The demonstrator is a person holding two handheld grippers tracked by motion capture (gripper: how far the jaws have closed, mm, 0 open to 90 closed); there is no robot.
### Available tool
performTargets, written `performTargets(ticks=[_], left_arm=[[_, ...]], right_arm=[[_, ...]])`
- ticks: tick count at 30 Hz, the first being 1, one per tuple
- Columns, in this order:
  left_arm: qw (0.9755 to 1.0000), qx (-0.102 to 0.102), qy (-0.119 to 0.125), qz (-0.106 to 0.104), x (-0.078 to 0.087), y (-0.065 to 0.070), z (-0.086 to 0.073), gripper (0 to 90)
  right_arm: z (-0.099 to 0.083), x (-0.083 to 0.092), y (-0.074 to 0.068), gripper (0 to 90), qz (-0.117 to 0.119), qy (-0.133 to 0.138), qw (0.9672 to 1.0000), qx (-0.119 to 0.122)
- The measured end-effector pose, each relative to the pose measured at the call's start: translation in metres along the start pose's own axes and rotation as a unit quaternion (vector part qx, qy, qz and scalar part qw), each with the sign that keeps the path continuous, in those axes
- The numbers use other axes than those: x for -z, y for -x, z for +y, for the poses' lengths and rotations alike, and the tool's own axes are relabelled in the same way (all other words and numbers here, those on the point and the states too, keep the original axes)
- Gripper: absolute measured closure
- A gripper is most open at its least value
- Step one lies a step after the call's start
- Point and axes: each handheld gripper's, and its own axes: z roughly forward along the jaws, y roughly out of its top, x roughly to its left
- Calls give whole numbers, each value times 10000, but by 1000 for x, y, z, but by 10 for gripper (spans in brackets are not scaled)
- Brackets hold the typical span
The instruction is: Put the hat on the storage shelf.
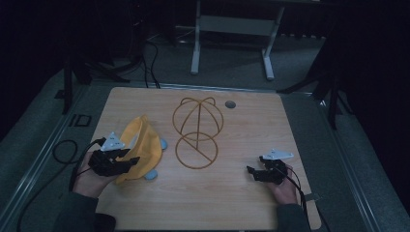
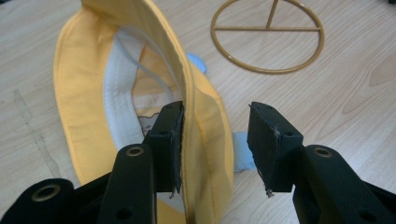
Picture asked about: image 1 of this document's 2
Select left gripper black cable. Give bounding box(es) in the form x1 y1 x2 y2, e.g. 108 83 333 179
15 137 107 232

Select black metal stand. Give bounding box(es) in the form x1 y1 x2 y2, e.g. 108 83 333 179
276 28 356 131
54 38 146 116

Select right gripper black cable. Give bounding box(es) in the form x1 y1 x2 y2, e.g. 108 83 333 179
282 163 333 232

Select black square floor marker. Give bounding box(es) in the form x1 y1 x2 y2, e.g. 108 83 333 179
69 113 93 128

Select person's right hand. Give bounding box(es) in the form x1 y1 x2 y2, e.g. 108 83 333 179
266 164 300 206

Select yellow hat with blue ears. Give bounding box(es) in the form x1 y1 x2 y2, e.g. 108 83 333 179
114 114 169 187

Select black floor cables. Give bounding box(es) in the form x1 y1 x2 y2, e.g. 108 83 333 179
140 32 162 90

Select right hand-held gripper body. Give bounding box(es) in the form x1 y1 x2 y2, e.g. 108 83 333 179
253 148 295 186

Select white desk frame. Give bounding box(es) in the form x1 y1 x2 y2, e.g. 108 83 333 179
189 0 286 81

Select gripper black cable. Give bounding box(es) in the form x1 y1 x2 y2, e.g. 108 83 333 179
282 163 333 232
15 137 107 232

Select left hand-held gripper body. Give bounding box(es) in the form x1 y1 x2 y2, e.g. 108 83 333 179
87 130 132 178

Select gold wire hat stand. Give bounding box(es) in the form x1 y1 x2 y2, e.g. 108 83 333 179
171 96 225 170

